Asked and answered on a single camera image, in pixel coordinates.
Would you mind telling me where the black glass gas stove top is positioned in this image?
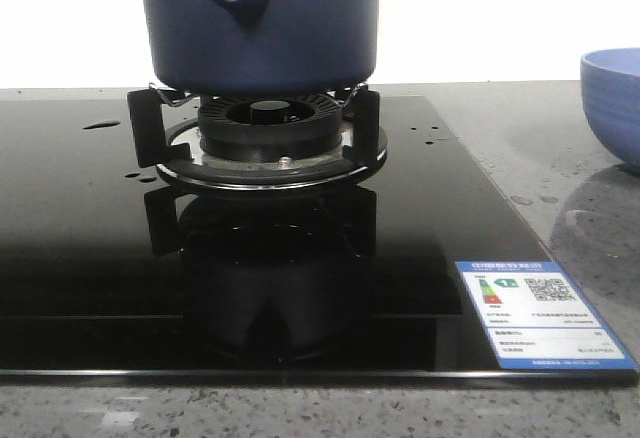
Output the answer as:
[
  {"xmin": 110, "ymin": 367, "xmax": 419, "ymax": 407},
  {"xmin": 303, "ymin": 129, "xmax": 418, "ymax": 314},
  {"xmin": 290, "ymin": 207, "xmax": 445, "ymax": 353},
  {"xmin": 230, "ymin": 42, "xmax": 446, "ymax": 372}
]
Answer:
[{"xmin": 1, "ymin": 97, "xmax": 639, "ymax": 387}]

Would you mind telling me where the dark blue pot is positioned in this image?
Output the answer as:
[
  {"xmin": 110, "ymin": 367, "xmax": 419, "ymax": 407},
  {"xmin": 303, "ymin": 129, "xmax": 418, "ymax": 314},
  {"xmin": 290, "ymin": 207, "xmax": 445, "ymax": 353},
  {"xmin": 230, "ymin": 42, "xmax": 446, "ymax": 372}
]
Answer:
[{"xmin": 143, "ymin": 0, "xmax": 379, "ymax": 96}]

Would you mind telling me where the right gas burner with grate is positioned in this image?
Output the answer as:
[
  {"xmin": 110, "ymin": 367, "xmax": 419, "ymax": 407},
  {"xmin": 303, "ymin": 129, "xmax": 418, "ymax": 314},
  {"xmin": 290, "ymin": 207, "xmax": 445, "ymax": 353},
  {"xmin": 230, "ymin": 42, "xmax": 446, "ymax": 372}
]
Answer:
[{"xmin": 127, "ymin": 83, "xmax": 387, "ymax": 193}]

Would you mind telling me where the light blue plastic bowl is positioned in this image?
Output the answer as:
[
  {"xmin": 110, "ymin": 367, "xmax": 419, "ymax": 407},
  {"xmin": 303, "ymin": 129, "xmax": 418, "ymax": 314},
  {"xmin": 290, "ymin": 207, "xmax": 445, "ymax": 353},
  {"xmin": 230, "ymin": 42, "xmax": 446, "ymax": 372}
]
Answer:
[{"xmin": 580, "ymin": 47, "xmax": 639, "ymax": 170}]

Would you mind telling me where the blue energy label sticker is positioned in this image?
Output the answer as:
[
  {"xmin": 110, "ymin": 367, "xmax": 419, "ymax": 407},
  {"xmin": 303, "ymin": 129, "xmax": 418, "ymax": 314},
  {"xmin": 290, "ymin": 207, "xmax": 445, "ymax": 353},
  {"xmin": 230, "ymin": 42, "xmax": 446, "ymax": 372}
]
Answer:
[{"xmin": 455, "ymin": 261, "xmax": 637, "ymax": 371}]

